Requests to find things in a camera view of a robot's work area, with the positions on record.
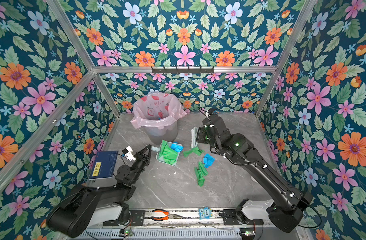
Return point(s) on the pale green dustpan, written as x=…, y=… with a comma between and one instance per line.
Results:
x=157, y=149

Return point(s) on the black hook rail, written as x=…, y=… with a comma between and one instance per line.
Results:
x=182, y=70

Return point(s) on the green paper scrap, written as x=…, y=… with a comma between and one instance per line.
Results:
x=195, y=150
x=200, y=172
x=167, y=155

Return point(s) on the silver mesh waste basket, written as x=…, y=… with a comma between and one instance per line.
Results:
x=167, y=133

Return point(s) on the pale green hand brush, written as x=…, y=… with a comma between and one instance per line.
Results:
x=194, y=142

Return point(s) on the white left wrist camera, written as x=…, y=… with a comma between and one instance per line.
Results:
x=128, y=154

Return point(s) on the aluminium frame rails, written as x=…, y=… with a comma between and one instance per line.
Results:
x=69, y=68

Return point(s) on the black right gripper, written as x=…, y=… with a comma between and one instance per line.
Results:
x=201, y=131

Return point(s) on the small circuit board left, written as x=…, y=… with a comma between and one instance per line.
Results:
x=126, y=233

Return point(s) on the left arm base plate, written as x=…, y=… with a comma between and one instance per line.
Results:
x=131, y=217

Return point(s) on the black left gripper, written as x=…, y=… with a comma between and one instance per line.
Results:
x=142, y=159

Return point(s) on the orange handled pliers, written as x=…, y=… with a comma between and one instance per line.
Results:
x=160, y=215

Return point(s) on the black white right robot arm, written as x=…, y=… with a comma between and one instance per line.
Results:
x=286, y=204

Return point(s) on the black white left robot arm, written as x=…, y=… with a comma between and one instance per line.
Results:
x=88, y=206

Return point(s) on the small circuit board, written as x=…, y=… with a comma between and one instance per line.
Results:
x=247, y=234
x=126, y=233

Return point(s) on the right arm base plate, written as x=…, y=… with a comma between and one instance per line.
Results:
x=232, y=218

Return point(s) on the small circuit board right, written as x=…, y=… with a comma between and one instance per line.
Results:
x=247, y=234

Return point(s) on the blue owl figurine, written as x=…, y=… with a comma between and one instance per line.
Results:
x=205, y=213

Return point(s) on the blue paper scrap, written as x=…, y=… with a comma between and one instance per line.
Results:
x=176, y=147
x=208, y=160

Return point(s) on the dark blue book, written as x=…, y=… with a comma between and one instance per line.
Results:
x=104, y=165

